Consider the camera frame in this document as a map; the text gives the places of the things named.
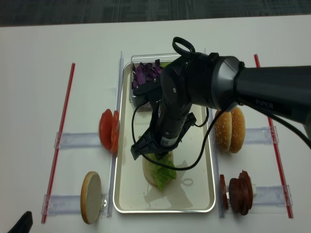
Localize right red strip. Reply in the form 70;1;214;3
254;53;294;219

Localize lower left acrylic holder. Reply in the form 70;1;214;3
40;193;109;216

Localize white metal tray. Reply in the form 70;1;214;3
113;64;216;214

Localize red strip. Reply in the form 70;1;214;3
254;53;294;219
41;63;75;224

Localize thin red meat slice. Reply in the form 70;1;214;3
220;174;229;210

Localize upper right acrylic holder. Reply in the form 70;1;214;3
244;126;279;145

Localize tomato slice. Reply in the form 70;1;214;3
98;109;113;150
111;110;120;153

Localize purple cabbage pieces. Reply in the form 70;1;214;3
131;59;163;89

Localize outer tomato slice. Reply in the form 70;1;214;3
98;109;113;150

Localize inner tomato slice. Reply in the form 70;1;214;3
111;110;120;153

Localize green lettuce leaf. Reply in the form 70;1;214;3
145;152;177;192

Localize black object bottom left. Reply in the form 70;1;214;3
8;211;33;233

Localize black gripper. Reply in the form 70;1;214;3
131;98;196;160

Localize upper left acrylic holder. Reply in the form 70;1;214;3
54;132;102;149

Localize green lettuce in container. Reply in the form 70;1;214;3
160;62;171;69

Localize lower right acrylic holder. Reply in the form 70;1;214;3
253;185;293;206

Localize sesame bun top right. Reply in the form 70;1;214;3
229;107;246;153

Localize sesame bun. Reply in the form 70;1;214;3
229;107;246;153
214;112;232;151

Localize dark meat patty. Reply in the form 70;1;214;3
229;178;244;213
239;170;253;216

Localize left long acrylic divider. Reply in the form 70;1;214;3
106;50;124;218

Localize clear plastic container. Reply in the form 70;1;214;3
129;53;180;108

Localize dark meat patty rear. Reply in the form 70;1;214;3
239;170;253;216

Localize sesame bun top left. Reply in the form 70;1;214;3
214;112;232;151

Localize dark meat patty front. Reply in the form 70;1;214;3
229;178;244;213

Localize bottom bun on tray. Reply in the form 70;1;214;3
142;155;174;187

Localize standing bun half left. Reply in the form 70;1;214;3
80;171;102;224

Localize acrylic holder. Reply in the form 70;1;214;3
54;132;102;149
253;185;293;206
244;126;279;145
40;193;109;216

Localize black cable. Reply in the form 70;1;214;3
131;36;311;172

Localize white block behind patties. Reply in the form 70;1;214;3
252;184;257;197

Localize left red strip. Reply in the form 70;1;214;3
41;63;75;224

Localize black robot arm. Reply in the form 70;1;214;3
131;53;311;159

